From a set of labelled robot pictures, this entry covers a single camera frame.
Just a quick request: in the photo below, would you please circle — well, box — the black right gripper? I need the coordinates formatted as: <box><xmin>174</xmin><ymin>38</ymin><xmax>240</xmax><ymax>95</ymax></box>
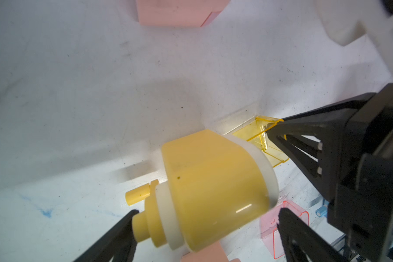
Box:
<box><xmin>265</xmin><ymin>83</ymin><xmax>393</xmax><ymax>262</ymax></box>

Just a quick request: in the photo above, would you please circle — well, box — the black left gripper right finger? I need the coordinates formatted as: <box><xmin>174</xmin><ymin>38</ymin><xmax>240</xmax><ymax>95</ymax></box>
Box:
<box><xmin>279</xmin><ymin>209</ymin><xmax>339</xmax><ymax>262</ymax></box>

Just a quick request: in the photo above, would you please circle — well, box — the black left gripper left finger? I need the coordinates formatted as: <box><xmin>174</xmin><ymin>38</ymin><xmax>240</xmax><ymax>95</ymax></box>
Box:
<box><xmin>74</xmin><ymin>210</ymin><xmax>139</xmax><ymax>262</ymax></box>

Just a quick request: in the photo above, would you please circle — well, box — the yellow tray row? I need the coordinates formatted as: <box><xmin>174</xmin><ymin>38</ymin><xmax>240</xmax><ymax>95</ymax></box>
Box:
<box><xmin>230</xmin><ymin>116</ymin><xmax>289</xmax><ymax>168</ymax></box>

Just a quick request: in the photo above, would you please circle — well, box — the yellow sharpener row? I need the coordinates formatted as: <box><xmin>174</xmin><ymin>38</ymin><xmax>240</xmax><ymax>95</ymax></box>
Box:
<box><xmin>126</xmin><ymin>130</ymin><xmax>279</xmax><ymax>252</ymax></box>

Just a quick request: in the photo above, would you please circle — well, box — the pink sharpener top row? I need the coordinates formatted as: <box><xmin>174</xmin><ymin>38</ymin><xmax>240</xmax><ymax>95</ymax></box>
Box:
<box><xmin>136</xmin><ymin>0</ymin><xmax>230</xmax><ymax>27</ymax></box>

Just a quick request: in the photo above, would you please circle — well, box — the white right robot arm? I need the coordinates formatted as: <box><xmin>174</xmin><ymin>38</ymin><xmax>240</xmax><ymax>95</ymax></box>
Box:
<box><xmin>267</xmin><ymin>1</ymin><xmax>393</xmax><ymax>262</ymax></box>

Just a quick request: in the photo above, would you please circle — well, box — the pink tray bottom row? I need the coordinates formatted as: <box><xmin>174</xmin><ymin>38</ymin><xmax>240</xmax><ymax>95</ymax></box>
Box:
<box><xmin>260</xmin><ymin>200</ymin><xmax>310</xmax><ymax>260</ymax></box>

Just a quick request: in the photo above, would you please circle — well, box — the blue pencil sharpener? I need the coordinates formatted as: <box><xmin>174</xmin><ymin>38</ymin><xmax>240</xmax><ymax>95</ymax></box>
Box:
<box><xmin>315</xmin><ymin>205</ymin><xmax>328</xmax><ymax>217</ymax></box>

